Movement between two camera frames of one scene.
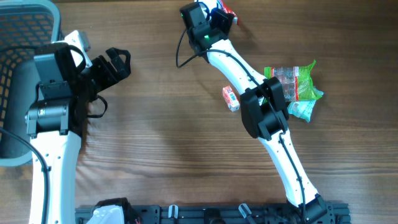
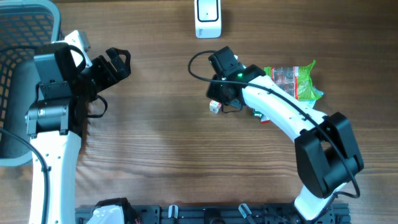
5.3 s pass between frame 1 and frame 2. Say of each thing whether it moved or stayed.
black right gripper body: moved
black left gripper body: stayed
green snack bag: stayed
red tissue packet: moved
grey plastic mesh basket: stayed
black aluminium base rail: stayed
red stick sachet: moved
